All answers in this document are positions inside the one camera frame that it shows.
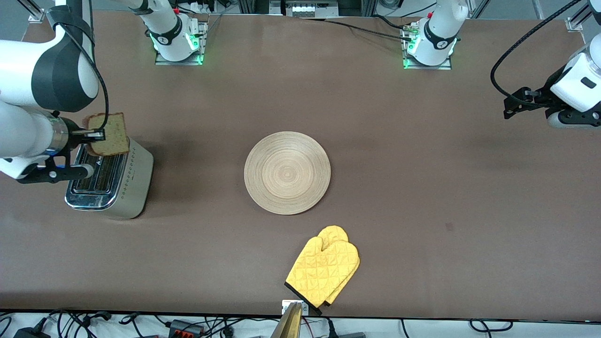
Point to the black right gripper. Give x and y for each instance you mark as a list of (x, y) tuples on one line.
[(70, 127)]

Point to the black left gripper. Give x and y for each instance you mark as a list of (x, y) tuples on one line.
[(541, 96)]

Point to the brown bread slice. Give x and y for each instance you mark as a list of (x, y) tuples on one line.
[(115, 136)]

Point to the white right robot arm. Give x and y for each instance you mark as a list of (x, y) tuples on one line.
[(19, 61)]

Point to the silver two-slot toaster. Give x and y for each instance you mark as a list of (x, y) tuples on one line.
[(127, 188)]

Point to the round wooden plate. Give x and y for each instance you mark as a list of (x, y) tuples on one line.
[(287, 173)]

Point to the black power brick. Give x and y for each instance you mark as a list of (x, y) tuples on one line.
[(30, 333)]

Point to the black adapter with red buttons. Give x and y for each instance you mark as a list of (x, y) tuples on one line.
[(185, 327)]

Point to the yellow quilted oven mitt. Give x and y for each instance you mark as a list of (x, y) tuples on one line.
[(319, 272), (333, 233)]

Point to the grey control box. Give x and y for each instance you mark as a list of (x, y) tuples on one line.
[(305, 9)]

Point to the brass coloured mounting pole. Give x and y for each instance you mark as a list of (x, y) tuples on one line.
[(288, 324)]

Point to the black plug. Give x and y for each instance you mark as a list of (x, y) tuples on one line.
[(332, 328)]

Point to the aluminium frame strut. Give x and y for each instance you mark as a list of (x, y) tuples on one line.
[(36, 17), (575, 24)]

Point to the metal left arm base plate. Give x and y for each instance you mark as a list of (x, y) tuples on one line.
[(432, 67)]

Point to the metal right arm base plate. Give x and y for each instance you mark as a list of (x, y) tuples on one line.
[(162, 60)]

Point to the white metal bracket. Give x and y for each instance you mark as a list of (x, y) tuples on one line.
[(304, 308)]

